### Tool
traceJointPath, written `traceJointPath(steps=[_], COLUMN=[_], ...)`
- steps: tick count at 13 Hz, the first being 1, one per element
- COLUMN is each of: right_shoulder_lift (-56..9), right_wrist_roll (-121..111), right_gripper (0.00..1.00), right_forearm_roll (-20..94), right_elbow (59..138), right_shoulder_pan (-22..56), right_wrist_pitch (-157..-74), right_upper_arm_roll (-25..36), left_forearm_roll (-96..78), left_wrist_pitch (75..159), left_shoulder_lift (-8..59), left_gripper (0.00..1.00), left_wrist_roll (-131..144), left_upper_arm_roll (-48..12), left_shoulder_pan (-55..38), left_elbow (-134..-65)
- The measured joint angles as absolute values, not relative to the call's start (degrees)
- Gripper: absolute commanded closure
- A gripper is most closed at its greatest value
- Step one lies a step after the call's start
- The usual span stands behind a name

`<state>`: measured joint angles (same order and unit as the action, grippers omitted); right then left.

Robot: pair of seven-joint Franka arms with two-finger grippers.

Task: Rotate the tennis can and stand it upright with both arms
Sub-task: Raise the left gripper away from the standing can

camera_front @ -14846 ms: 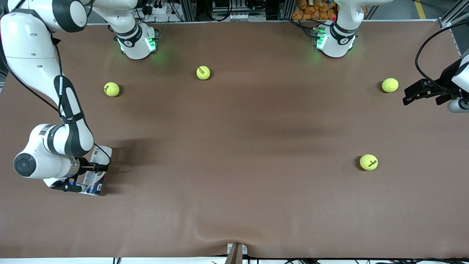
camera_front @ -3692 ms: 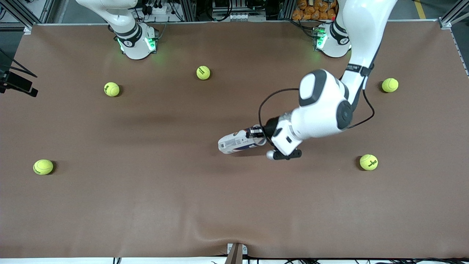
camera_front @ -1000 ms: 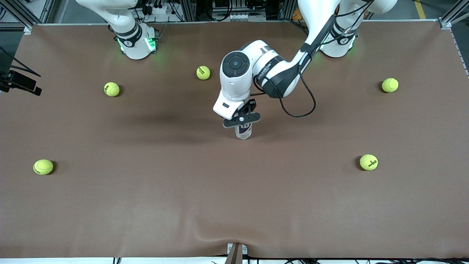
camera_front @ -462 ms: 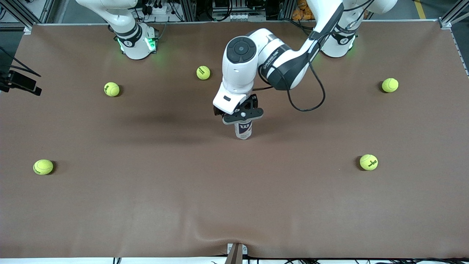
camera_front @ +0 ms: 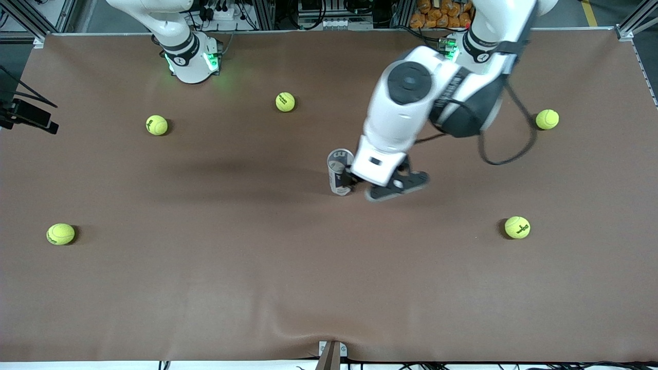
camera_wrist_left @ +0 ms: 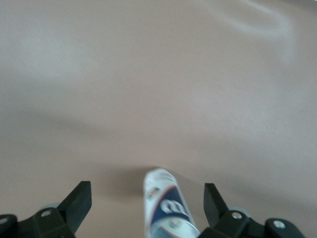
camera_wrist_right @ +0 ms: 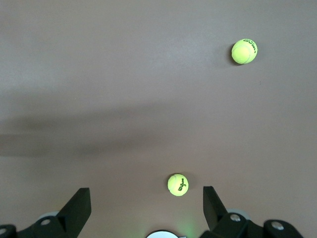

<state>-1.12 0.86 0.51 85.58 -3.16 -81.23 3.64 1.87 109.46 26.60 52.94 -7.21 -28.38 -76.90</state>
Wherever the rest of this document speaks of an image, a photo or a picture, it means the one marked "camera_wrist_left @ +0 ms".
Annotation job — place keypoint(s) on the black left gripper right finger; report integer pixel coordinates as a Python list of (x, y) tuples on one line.
[(235, 225)]

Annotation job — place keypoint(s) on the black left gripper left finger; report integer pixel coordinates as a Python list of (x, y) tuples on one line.
[(54, 223)]

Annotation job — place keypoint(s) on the white blue tennis ball can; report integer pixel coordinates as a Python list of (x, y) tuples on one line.
[(168, 210)]

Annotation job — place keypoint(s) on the brown table mat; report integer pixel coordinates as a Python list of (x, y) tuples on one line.
[(148, 74)]

